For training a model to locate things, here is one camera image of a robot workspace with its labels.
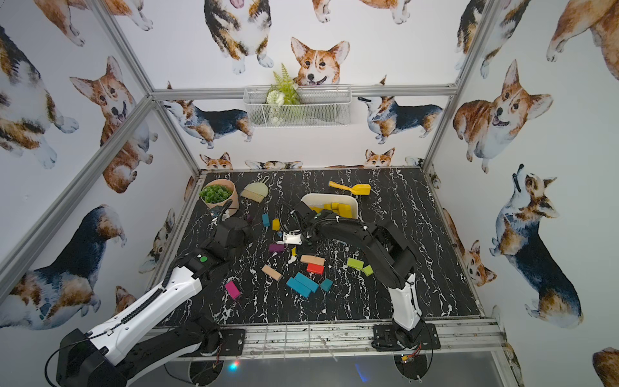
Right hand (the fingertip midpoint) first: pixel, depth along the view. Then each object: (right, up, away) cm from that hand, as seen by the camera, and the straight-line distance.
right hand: (298, 242), depth 91 cm
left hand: (-15, +9, -11) cm, 21 cm away
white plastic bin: (+6, +15, +16) cm, 23 cm away
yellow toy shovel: (+27, +20, +22) cm, 40 cm away
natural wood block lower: (-10, -10, -3) cm, 15 cm away
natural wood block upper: (+5, -6, -1) cm, 8 cm away
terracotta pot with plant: (-33, +19, +6) cm, 39 cm away
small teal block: (+10, -13, -7) cm, 18 cm away
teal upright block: (-15, +8, +10) cm, 19 cm away
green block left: (+21, -7, -2) cm, 22 cm away
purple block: (-9, -3, +5) cm, 11 cm away
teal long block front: (+1, -14, -7) cm, 16 cm away
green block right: (+26, -10, -3) cm, 27 cm away
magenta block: (-22, -15, -7) cm, 28 cm away
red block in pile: (+6, -9, -3) cm, 11 cm away
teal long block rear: (+4, -13, -5) cm, 14 cm away
